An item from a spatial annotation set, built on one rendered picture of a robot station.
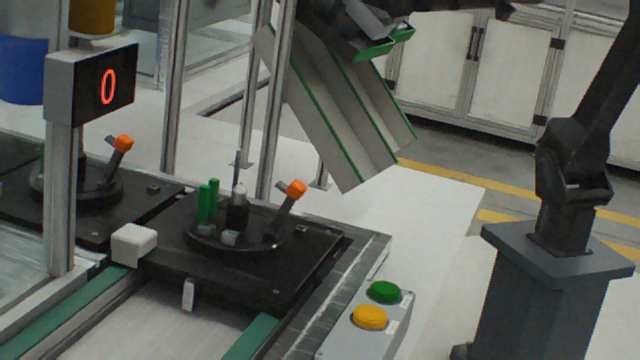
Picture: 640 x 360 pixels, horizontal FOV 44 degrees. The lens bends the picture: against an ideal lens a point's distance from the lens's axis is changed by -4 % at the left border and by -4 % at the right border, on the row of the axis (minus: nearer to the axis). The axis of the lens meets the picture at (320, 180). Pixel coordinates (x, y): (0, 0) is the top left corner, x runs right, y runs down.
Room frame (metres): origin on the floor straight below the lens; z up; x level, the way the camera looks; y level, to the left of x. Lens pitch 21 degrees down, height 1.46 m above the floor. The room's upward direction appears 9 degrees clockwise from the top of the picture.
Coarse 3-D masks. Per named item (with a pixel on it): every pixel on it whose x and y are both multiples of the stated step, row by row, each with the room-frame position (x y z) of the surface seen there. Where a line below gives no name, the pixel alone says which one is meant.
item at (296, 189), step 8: (280, 184) 0.97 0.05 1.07; (296, 184) 0.96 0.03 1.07; (304, 184) 0.97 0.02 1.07; (288, 192) 0.96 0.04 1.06; (296, 192) 0.96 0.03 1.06; (288, 200) 0.96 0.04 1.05; (296, 200) 0.96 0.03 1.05; (280, 208) 0.97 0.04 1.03; (288, 208) 0.96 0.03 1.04; (280, 216) 0.97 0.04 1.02; (272, 224) 0.97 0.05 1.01; (280, 224) 0.97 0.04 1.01
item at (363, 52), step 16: (304, 0) 1.20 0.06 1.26; (304, 16) 1.20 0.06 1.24; (320, 16) 1.26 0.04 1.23; (320, 32) 1.19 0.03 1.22; (336, 32) 1.24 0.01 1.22; (336, 48) 1.18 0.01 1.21; (352, 48) 1.17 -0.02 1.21; (368, 48) 1.19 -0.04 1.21; (384, 48) 1.25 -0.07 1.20; (352, 64) 1.17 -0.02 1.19
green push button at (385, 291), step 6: (378, 282) 0.93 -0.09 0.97; (384, 282) 0.93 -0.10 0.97; (390, 282) 0.93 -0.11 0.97; (372, 288) 0.91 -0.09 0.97; (378, 288) 0.91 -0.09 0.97; (384, 288) 0.91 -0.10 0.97; (390, 288) 0.92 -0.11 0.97; (396, 288) 0.92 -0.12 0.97; (372, 294) 0.91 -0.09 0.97; (378, 294) 0.90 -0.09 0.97; (384, 294) 0.90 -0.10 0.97; (390, 294) 0.90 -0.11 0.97; (396, 294) 0.90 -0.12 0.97; (378, 300) 0.90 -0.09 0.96; (384, 300) 0.90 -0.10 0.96; (390, 300) 0.90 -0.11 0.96; (396, 300) 0.90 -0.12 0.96
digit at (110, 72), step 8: (112, 56) 0.84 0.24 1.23; (120, 56) 0.85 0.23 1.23; (104, 64) 0.82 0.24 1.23; (112, 64) 0.84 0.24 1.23; (120, 64) 0.85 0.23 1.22; (104, 72) 0.82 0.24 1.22; (112, 72) 0.84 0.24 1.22; (104, 80) 0.82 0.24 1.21; (112, 80) 0.84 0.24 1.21; (96, 88) 0.81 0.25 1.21; (104, 88) 0.82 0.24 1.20; (112, 88) 0.84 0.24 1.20; (96, 96) 0.81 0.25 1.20; (104, 96) 0.83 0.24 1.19; (112, 96) 0.84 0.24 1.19; (96, 104) 0.81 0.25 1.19; (104, 104) 0.83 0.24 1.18; (112, 104) 0.84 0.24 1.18; (96, 112) 0.81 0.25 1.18
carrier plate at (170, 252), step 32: (192, 192) 1.12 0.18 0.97; (160, 224) 1.00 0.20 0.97; (288, 224) 1.06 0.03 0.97; (160, 256) 0.91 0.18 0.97; (192, 256) 0.92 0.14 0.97; (288, 256) 0.96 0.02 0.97; (320, 256) 0.98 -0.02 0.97; (224, 288) 0.86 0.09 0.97; (256, 288) 0.87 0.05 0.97; (288, 288) 0.88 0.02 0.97
